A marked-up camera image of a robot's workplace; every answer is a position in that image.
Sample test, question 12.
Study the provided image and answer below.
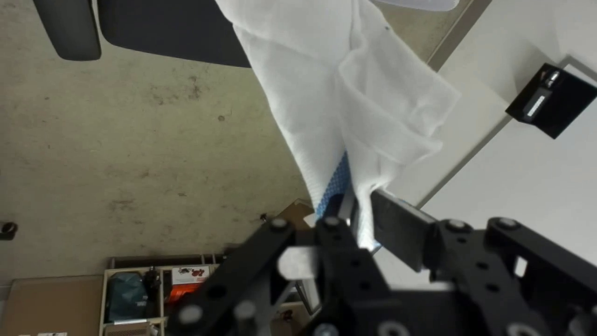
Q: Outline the black wall-mounted box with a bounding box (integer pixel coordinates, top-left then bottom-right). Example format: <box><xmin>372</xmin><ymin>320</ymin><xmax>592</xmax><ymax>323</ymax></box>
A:
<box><xmin>506</xmin><ymin>64</ymin><xmax>597</xmax><ymax>139</ymax></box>

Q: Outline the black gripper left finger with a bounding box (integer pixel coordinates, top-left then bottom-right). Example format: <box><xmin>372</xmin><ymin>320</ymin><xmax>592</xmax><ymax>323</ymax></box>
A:
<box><xmin>316</xmin><ymin>217</ymin><xmax>374</xmax><ymax>294</ymax></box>

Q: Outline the grey and black office chair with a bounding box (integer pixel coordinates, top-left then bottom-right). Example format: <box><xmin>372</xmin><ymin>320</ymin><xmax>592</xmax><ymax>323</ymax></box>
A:
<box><xmin>34</xmin><ymin>0</ymin><xmax>463</xmax><ymax>70</ymax></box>

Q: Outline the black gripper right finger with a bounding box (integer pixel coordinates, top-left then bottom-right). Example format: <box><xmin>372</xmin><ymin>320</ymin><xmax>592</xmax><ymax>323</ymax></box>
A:
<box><xmin>372</xmin><ymin>193</ymin><xmax>435</xmax><ymax>273</ymax></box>

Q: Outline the white towel with blue stripes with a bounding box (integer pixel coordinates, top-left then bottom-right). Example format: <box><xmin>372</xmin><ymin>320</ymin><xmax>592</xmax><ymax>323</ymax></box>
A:
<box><xmin>217</xmin><ymin>0</ymin><xmax>460</xmax><ymax>249</ymax></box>

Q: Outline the wooden shelf with items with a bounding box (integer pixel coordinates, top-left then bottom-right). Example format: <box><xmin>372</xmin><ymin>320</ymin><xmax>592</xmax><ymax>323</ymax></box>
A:
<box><xmin>100</xmin><ymin>254</ymin><xmax>320</xmax><ymax>336</ymax></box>

